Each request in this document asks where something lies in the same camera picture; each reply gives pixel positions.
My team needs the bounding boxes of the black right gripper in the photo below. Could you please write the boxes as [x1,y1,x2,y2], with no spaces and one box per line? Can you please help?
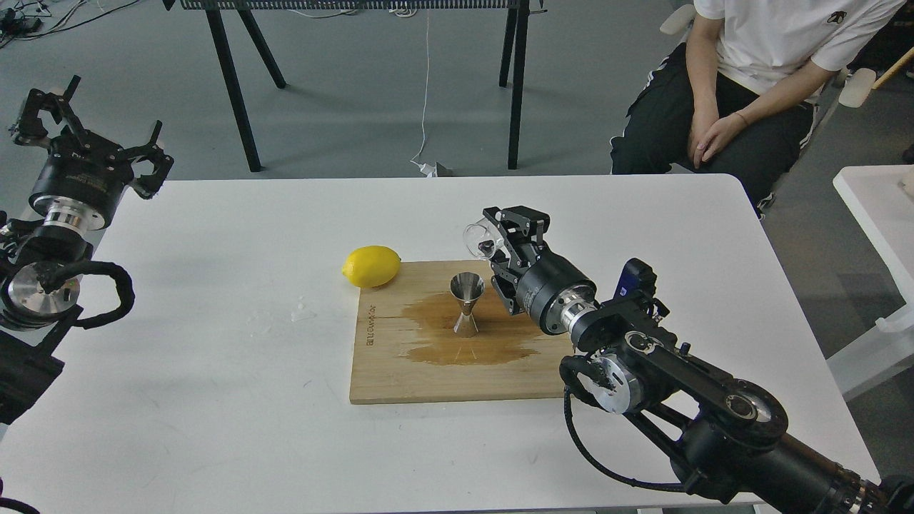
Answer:
[483,206,597,335]

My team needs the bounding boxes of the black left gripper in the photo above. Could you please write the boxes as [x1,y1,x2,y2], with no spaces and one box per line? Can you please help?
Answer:
[9,74,175,231]

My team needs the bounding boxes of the clear glass measuring cup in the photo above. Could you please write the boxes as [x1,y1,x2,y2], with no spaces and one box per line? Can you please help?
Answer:
[463,218,508,261]

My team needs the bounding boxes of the steel double jigger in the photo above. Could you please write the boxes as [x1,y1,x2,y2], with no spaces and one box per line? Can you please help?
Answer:
[450,272,484,338]

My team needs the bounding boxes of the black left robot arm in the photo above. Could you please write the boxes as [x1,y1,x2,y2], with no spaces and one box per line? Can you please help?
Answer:
[1,77,174,425]

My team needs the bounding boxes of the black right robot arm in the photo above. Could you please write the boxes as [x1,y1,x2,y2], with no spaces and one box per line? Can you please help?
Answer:
[463,207,912,513]

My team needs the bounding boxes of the yellow lemon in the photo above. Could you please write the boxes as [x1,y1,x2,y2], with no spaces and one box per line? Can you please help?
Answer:
[341,246,401,288]

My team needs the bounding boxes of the wooden cutting board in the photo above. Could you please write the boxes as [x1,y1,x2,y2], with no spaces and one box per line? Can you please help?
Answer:
[349,260,573,405]

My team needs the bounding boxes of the seated person white shirt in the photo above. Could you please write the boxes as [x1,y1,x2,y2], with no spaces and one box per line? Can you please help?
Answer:
[611,1,904,208]

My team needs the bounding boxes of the white power cable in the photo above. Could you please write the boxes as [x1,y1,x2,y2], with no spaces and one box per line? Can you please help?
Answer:
[411,9,455,178]

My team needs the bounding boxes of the black metal frame table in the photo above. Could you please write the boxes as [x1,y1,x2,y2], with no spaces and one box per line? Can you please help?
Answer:
[163,0,549,173]

